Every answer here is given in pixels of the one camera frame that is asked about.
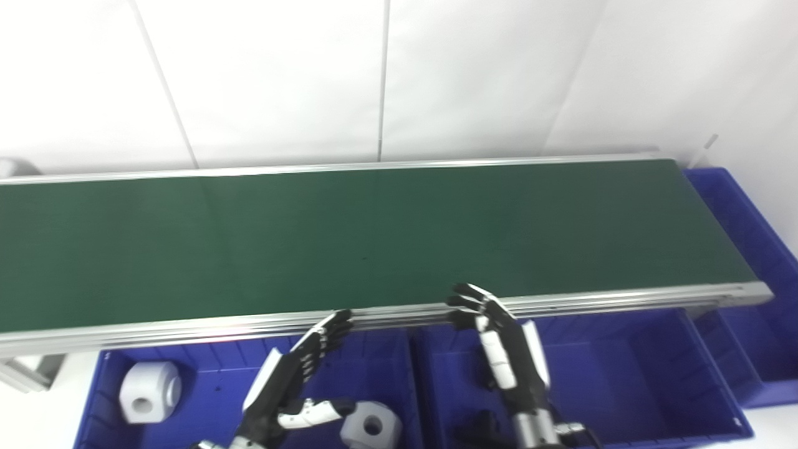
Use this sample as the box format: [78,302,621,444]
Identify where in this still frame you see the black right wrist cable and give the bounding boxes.
[555,423,602,449]

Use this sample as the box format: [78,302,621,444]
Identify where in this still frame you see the black flanged machine part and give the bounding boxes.
[458,408,515,449]

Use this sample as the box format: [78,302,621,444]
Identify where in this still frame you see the green conveyor belt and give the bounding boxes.
[0,159,758,334]
[0,152,775,359]

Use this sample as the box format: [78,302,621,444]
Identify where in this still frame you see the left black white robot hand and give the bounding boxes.
[240,309,357,447]

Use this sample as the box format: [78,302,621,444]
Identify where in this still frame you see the white block part with hole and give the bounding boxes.
[118,362,183,425]
[340,401,403,449]

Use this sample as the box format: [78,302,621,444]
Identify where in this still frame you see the aluminium conveyor leg profile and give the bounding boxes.
[0,354,66,393]

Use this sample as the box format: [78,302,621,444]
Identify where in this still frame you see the blue plastic bin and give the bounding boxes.
[411,309,754,449]
[683,167,798,409]
[74,331,425,449]

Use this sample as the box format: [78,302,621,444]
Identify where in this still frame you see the grey conveyor motor housing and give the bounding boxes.
[0,157,41,177]

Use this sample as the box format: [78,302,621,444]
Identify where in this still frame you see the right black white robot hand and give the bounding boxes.
[446,282,555,417]

